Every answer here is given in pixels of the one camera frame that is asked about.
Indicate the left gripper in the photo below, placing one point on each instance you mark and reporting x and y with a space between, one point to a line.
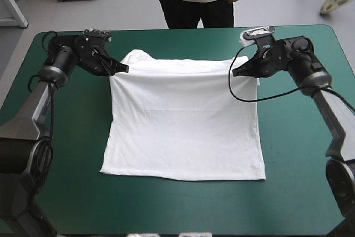
90 54

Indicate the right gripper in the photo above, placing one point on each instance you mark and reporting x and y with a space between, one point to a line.
270 62

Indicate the white T-shirt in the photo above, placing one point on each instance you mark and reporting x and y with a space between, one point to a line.
180 123

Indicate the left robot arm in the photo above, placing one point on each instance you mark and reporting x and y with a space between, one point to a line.
56 59

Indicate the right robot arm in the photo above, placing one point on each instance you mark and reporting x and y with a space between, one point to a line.
310 67

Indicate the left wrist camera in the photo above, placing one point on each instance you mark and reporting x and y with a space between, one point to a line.
97 34

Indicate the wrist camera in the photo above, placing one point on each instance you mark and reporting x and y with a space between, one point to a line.
256 34
97 34

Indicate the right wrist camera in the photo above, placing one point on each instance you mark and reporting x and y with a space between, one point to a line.
256 34

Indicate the white table frame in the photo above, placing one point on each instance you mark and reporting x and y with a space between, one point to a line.
12 9

